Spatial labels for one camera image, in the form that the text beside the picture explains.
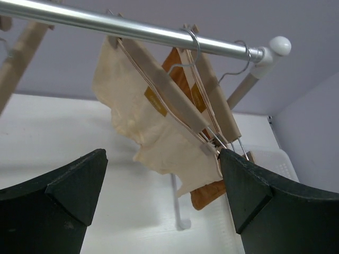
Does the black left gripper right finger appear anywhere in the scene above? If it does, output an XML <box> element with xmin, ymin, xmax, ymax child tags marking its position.
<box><xmin>219</xmin><ymin>149</ymin><xmax>338</xmax><ymax>253</ymax></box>

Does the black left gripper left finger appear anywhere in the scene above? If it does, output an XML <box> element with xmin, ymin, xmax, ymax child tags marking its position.
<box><xmin>1</xmin><ymin>149</ymin><xmax>108</xmax><ymax>253</ymax></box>

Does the beige underwear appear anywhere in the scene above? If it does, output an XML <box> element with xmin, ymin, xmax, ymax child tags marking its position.
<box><xmin>91</xmin><ymin>36</ymin><xmax>226</xmax><ymax>198</ymax></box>

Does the wooden hanger with beige cloth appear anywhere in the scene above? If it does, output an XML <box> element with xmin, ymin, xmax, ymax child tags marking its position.
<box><xmin>105</xmin><ymin>9</ymin><xmax>231</xmax><ymax>159</ymax></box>

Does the wooden clip hanger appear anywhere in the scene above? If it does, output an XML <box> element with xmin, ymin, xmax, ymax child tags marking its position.
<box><xmin>1</xmin><ymin>21</ymin><xmax>54</xmax><ymax>112</ymax></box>

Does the wooden hanger with brown cloth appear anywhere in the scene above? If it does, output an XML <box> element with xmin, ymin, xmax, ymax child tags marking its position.
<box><xmin>182</xmin><ymin>23</ymin><xmax>255</xmax><ymax>162</ymax></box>

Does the brown underwear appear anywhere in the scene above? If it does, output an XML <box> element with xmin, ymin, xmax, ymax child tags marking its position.
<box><xmin>162</xmin><ymin>48</ymin><xmax>226</xmax><ymax>211</ymax></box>

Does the white plastic basket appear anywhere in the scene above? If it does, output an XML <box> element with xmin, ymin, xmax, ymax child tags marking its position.
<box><xmin>211</xmin><ymin>144</ymin><xmax>300</xmax><ymax>254</ymax></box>

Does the white clothes rack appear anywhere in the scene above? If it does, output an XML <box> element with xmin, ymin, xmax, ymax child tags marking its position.
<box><xmin>0</xmin><ymin>0</ymin><xmax>292</xmax><ymax>230</ymax></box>

